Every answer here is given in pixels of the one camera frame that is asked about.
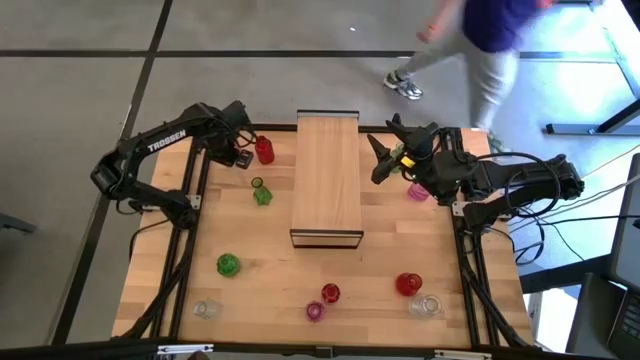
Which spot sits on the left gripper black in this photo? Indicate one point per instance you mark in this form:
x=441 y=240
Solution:
x=230 y=135

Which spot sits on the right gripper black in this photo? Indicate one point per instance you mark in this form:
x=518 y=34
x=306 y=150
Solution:
x=440 y=175

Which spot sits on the red glass bottle vase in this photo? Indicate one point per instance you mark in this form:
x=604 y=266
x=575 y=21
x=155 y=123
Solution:
x=264 y=150

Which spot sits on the pink ribbed glass vase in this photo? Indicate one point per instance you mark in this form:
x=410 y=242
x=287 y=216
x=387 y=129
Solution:
x=417 y=193

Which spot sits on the green glass narrow-neck vase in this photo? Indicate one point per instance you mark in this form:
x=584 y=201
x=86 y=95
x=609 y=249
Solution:
x=261 y=192

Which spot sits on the green glass round vase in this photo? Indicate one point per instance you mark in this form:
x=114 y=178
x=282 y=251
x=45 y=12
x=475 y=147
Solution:
x=228 y=265

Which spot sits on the red glass round vase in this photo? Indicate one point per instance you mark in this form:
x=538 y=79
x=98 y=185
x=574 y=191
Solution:
x=408 y=284

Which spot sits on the red ribbed cylinder vase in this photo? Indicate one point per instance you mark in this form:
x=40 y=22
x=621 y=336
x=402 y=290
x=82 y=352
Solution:
x=330 y=293

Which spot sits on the clear glass wide vase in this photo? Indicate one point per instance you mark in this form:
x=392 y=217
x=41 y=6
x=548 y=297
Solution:
x=425 y=305

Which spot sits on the clear glass small vase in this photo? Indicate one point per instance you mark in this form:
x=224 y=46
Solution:
x=206 y=309

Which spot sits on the pink wavy glass vase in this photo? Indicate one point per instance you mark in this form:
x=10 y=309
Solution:
x=315 y=311

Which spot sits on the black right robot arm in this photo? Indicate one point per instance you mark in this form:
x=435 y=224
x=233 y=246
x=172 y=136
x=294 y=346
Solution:
x=525 y=175

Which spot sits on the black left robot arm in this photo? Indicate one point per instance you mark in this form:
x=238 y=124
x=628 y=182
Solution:
x=165 y=140

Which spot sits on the yellow label tag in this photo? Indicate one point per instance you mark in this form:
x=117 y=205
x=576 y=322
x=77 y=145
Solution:
x=408 y=162

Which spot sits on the person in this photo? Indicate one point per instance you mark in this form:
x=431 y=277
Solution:
x=492 y=25

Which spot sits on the grey desk base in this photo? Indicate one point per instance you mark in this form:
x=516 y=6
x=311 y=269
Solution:
x=575 y=128

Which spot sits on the black desk foot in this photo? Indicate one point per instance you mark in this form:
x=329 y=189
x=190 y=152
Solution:
x=560 y=275

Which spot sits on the grey furniture foot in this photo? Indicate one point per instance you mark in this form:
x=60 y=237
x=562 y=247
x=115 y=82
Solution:
x=15 y=223

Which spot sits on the black monitor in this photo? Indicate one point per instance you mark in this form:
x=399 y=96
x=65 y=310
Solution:
x=629 y=225

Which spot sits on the black keyboard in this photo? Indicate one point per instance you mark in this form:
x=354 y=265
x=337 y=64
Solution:
x=627 y=325

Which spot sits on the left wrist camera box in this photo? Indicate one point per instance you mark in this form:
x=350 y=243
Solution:
x=245 y=159

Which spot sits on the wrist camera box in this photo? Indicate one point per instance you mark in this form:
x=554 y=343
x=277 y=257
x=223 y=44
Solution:
x=429 y=136
x=245 y=159

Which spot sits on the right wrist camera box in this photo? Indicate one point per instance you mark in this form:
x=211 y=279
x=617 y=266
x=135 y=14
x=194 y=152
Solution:
x=429 y=136

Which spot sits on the black table edge rail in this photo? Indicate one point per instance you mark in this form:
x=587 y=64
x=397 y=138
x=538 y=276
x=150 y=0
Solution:
x=100 y=351
x=280 y=127

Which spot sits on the wooden shelf black metal frame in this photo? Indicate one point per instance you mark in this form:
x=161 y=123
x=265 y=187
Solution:
x=327 y=175

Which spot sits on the silver metal bracket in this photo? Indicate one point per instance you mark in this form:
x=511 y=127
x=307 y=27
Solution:
x=185 y=349
x=462 y=355

